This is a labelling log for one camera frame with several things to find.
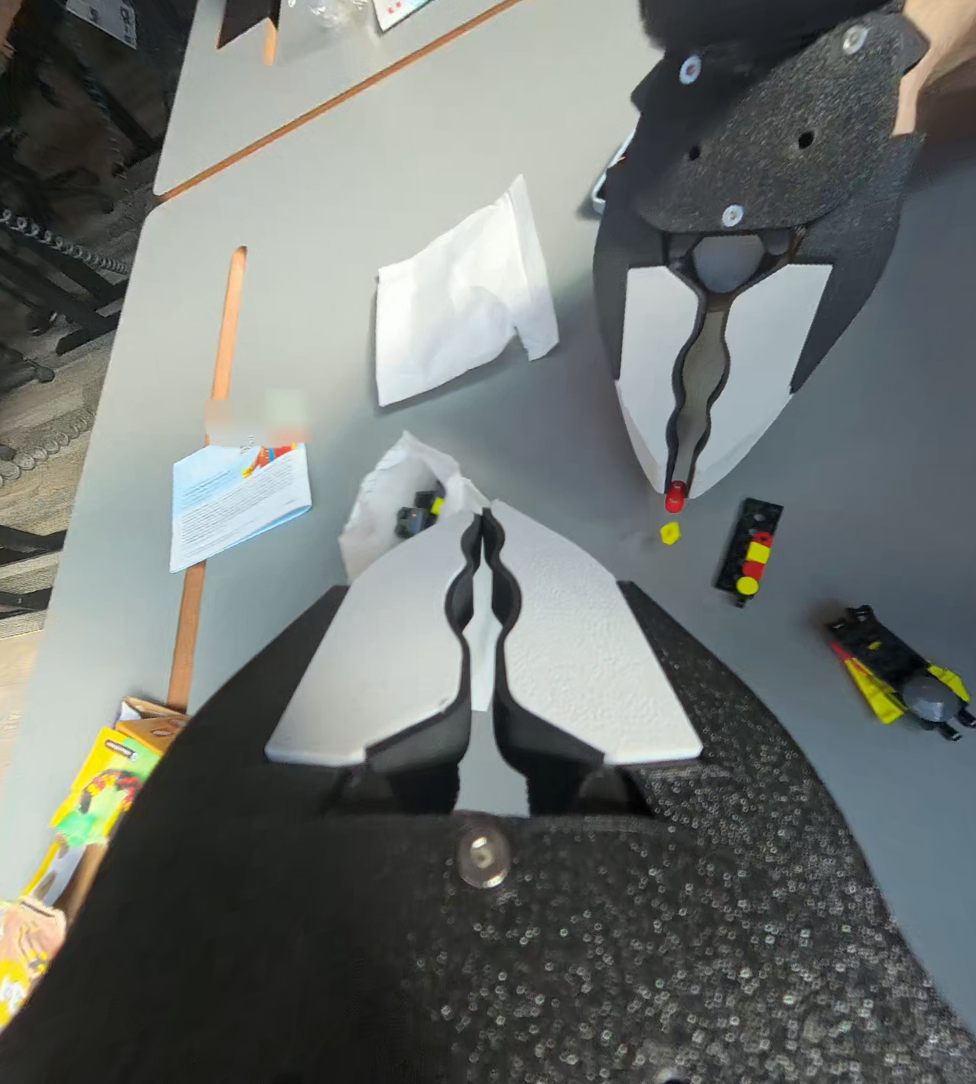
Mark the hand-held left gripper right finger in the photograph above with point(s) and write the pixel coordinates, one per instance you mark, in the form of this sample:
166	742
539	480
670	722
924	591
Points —
598	669

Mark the small red lego piece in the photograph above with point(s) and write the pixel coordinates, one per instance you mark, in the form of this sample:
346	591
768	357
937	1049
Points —
674	497

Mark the torn printed white paper bag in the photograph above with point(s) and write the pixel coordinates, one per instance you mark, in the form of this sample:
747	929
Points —
378	517

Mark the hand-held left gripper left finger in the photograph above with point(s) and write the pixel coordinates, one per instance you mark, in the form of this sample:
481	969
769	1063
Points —
370	669

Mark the colourful cardboard lego box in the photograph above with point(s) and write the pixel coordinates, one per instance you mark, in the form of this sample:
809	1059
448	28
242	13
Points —
73	864

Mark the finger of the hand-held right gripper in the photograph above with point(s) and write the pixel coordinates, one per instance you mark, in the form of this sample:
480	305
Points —
649	339
767	339

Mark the large plain white paper bag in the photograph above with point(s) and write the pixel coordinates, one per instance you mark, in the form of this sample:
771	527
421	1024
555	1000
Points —
463	305

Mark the white blue instruction leaflet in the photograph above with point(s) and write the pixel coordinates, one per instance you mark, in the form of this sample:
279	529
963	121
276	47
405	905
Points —
237	500

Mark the tiny yellow lego piece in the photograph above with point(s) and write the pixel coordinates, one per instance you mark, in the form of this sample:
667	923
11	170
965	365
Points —
671	532

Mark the person's right forearm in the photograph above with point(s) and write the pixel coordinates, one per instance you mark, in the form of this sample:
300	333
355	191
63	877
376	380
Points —
962	51

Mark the long black studded lego strip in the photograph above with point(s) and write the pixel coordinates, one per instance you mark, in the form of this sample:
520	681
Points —
751	551

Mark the black red yellow lego build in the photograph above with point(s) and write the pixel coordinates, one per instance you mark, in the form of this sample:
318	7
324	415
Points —
903	669

